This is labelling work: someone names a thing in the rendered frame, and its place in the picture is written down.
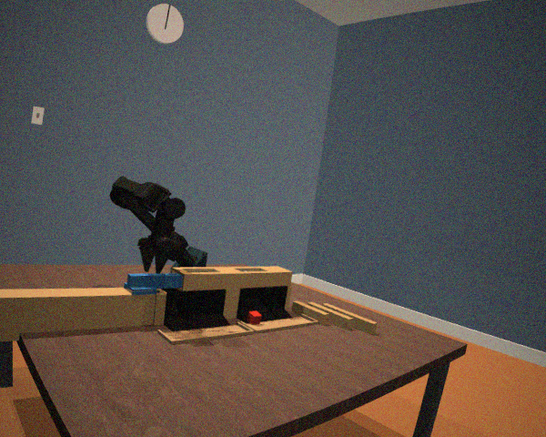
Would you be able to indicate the red cube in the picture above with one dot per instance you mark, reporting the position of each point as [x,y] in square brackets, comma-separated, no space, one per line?
[253,317]

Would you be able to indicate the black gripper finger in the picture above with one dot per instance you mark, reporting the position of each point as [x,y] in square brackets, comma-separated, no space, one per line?
[161,256]
[147,256]

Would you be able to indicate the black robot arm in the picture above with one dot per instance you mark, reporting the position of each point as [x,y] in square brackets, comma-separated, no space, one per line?
[142,198]

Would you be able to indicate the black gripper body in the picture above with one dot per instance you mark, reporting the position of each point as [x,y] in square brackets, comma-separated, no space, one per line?
[160,236]

